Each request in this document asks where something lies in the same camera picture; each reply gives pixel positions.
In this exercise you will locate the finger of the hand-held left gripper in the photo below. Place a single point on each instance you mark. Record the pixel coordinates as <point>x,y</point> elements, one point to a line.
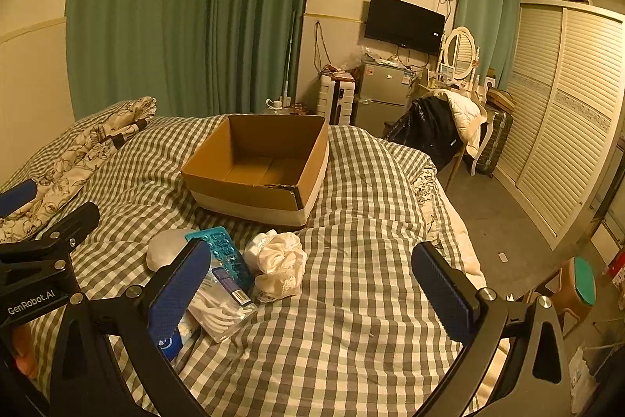
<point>17,198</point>
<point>73,221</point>

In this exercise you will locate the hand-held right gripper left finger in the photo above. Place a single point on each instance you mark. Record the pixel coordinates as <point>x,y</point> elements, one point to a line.
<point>176,295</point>

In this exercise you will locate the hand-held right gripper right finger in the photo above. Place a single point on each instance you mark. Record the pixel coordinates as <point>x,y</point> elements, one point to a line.
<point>443,295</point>

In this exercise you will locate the white soft pouch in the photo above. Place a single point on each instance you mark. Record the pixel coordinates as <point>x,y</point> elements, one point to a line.
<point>166,251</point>

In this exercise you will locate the clear cotton swab bag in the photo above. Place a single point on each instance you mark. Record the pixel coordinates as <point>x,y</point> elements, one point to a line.
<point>222,317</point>

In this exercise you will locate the blue white packet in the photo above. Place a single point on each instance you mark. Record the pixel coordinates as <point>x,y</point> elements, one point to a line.
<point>171,346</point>

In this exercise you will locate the teal blister pack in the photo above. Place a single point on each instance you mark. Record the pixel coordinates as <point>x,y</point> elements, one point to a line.
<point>227,251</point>

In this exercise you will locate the cream lace cloth bundle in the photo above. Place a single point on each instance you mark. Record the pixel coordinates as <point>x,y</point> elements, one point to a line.
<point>281,265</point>

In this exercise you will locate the brown cardboard box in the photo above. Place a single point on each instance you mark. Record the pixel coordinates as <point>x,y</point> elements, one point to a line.
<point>254,197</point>

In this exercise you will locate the person's left hand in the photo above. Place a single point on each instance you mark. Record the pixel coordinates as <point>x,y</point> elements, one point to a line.
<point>25,356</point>

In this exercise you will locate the floral cream quilt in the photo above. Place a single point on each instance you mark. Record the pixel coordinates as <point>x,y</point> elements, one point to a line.
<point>68,163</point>

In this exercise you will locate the green topped stool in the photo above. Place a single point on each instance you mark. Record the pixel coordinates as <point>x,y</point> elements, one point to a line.
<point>583,287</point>

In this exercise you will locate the white plastic bag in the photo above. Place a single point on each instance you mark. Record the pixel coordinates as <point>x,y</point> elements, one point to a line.
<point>586,373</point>

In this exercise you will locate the grey hard suitcase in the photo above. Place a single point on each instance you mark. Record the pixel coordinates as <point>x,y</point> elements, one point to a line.
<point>495,138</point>

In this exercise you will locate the black jacket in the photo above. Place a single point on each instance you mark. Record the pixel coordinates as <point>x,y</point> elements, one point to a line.
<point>427,129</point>

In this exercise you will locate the red container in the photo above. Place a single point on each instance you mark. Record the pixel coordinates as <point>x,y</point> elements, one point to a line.
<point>617,270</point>

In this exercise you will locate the white padded jacket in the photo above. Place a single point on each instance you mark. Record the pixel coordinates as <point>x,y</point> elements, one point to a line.
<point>466,114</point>

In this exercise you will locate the wooden box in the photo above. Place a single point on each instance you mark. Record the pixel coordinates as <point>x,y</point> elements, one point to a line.
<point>502,98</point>

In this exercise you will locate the silver small fridge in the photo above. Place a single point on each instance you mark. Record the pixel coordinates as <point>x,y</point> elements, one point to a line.
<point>383,94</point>

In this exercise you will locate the white dressing table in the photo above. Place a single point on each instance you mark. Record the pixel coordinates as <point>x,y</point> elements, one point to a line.
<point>432,82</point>

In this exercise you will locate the white louvred wardrobe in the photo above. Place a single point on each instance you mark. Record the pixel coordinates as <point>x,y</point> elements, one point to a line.
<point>561,114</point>

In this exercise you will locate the wide green curtain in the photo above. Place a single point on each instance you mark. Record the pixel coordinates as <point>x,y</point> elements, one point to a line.
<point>141,16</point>

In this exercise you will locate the white ribbed suitcase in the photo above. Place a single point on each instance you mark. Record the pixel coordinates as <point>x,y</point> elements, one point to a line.
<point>334,102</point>

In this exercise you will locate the brown patterned bag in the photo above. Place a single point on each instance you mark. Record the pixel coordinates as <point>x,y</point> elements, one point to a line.
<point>300,109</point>

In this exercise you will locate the white oval mirror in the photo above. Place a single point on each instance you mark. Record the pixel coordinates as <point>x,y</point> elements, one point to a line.
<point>459,53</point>

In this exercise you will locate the white pole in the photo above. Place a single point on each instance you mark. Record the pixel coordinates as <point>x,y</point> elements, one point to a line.
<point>289,55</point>

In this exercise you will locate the narrow green curtain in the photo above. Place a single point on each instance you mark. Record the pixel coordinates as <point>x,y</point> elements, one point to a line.
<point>263,16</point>

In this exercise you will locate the light green curtain with eyelets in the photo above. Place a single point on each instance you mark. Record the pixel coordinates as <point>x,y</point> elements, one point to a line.
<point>483,16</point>

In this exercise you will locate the black wall television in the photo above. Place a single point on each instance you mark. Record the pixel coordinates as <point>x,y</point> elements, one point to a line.
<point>403,23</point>

